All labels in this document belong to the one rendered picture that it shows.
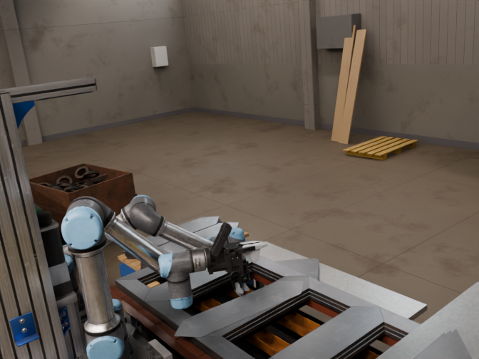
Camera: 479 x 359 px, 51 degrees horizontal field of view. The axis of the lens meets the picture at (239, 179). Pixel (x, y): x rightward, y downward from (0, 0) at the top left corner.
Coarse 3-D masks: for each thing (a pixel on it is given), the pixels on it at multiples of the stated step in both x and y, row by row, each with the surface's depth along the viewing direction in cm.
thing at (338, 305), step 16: (256, 272) 286; (272, 272) 276; (208, 288) 270; (304, 288) 255; (144, 304) 258; (288, 304) 246; (336, 304) 241; (160, 320) 247; (256, 320) 235; (224, 336) 223; (240, 336) 228; (368, 336) 215; (400, 336) 215; (208, 352) 216; (352, 352) 209
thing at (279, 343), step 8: (200, 304) 277; (208, 304) 284; (216, 304) 279; (256, 336) 251; (264, 336) 249; (272, 336) 244; (256, 344) 243; (264, 344) 238; (272, 344) 244; (280, 344) 241; (288, 344) 236; (272, 352) 234
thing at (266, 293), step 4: (260, 288) 259; (264, 288) 258; (268, 288) 258; (256, 292) 256; (260, 292) 255; (264, 292) 255; (268, 292) 255; (272, 292) 254; (276, 292) 254; (264, 296) 251; (268, 296) 251; (272, 296) 250; (276, 296) 250; (280, 296) 250; (268, 300) 248; (272, 300) 247; (276, 300) 247; (280, 300) 246; (284, 300) 246; (276, 304) 243
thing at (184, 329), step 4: (180, 324) 234; (184, 324) 234; (180, 328) 231; (184, 328) 230; (188, 328) 230; (180, 332) 228; (184, 332) 228; (188, 332) 227; (192, 332) 227; (184, 336) 224; (188, 336) 224; (192, 336) 224; (196, 336) 224
